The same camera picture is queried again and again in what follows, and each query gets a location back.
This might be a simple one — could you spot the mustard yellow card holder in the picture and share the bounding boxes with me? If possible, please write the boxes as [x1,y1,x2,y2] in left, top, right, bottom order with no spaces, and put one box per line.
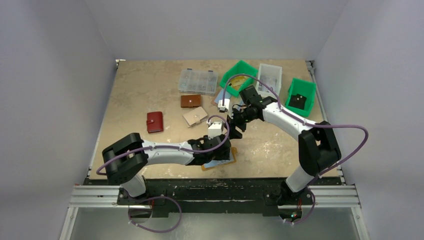
[201,147,238,171]

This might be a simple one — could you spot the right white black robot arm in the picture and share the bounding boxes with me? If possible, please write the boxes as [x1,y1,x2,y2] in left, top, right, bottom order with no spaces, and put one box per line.
[226,86,342,195]

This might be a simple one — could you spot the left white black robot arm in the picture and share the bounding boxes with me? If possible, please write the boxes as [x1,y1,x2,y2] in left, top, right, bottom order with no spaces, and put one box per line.
[96,133,231,198]

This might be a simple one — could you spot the stack of loose cards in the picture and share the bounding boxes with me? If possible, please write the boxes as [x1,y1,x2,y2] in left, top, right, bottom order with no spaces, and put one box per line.
[210,88,232,106]

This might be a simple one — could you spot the cards in green bin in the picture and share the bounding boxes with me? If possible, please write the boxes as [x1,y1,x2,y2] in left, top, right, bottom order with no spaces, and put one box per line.
[228,76,249,90]

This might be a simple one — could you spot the green bin with cards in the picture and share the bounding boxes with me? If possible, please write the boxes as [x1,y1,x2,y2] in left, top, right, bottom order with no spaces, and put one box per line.
[219,60,258,97]

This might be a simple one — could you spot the cards in white bin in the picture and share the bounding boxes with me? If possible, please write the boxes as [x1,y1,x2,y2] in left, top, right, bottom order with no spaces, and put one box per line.
[258,75,277,93]

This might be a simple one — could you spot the beige card holder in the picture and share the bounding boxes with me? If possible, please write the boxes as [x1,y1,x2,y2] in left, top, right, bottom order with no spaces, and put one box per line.
[182,106,208,128]

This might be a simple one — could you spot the brown leather card holder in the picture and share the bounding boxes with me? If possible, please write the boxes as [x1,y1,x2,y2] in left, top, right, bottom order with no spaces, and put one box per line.
[180,94,202,108]

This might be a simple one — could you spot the black card holder in bin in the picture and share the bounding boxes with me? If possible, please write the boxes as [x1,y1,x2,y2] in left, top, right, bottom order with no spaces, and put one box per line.
[288,94,307,110]

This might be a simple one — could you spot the red leather card holder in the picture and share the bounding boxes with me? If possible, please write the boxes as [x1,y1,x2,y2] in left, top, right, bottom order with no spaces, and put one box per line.
[146,111,164,134]

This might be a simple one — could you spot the white plastic bin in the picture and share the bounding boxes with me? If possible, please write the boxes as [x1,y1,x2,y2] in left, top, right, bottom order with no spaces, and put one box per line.
[255,63,283,98]

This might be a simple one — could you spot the clear plastic organizer box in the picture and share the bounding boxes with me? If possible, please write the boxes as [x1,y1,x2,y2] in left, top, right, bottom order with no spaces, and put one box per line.
[177,68,219,96]

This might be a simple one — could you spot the green bin right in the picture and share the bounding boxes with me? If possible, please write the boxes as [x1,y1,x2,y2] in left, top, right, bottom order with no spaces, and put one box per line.
[284,78,316,117]

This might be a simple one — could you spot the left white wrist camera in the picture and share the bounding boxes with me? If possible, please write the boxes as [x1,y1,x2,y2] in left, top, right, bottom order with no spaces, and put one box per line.
[207,121,224,139]

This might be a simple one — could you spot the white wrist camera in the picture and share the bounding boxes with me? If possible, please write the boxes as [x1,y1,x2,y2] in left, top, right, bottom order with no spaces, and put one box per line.
[207,121,224,139]
[218,98,231,113]

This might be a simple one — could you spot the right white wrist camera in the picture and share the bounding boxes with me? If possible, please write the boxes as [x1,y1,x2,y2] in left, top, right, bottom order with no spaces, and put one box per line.
[218,98,231,113]

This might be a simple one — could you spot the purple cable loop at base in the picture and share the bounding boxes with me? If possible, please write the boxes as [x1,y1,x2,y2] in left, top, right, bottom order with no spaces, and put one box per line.
[128,194,183,234]

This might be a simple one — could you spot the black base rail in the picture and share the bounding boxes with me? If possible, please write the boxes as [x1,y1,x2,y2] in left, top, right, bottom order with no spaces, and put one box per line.
[82,177,327,220]

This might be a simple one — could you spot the aluminium frame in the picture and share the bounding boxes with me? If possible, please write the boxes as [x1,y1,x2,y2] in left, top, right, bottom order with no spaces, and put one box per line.
[59,185,370,240]

